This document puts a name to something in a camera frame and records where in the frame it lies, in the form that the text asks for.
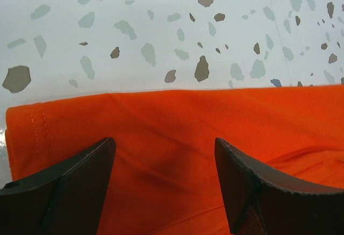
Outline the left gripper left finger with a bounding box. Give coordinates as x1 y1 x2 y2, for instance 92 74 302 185
1 138 116 235

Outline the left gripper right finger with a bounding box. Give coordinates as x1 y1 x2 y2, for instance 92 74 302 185
214 138 343 234

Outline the orange t shirt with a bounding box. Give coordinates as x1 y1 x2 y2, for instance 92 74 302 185
5 85 343 234

